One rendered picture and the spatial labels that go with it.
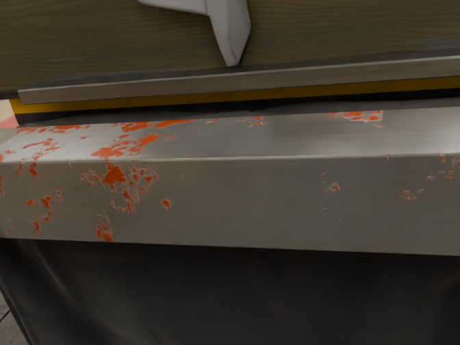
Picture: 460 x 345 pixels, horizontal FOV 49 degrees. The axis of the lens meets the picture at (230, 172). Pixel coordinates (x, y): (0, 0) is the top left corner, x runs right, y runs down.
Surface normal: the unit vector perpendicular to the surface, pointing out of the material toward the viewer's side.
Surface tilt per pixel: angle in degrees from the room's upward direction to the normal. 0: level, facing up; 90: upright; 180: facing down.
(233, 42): 110
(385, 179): 90
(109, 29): 91
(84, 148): 0
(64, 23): 91
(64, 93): 91
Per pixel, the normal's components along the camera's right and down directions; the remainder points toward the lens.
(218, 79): -0.28, 0.48
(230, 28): 0.57, 0.58
